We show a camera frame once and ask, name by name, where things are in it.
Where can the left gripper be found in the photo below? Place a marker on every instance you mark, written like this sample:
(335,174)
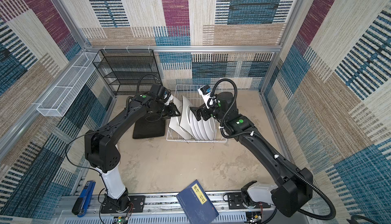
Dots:
(172,107)

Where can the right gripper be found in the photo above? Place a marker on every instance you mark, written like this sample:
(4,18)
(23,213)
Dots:
(204,111)

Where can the white square plate black rim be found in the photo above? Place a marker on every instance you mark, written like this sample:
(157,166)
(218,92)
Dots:
(175,121)

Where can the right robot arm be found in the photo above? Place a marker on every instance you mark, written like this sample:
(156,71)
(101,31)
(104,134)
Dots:
(294,185)

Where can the black mesh shelf rack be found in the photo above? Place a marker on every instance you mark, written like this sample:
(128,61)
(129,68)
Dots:
(127,71)

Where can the blue book yellow label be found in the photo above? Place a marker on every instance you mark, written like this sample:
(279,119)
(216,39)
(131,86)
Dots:
(196,204)

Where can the blue stapler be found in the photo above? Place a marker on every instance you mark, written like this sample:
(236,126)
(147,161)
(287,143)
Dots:
(81,205)

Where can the white wire dish rack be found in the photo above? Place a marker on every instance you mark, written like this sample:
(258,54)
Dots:
(191,93)

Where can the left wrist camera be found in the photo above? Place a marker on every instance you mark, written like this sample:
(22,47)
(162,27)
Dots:
(167,97)

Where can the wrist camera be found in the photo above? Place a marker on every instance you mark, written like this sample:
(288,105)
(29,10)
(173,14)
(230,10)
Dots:
(209,99)
(167,97)

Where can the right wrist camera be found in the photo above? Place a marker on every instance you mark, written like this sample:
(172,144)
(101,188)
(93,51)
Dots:
(209,99)

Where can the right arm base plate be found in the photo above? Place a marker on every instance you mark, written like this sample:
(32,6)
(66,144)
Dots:
(240,200)

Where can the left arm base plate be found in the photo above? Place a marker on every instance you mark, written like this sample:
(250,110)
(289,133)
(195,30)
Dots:
(125,204)

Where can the white mesh wall basket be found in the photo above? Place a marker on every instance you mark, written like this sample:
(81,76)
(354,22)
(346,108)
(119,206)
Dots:
(61,97)

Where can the aluminium front rail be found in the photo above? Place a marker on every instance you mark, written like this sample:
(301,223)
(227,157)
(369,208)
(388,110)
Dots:
(158,208)

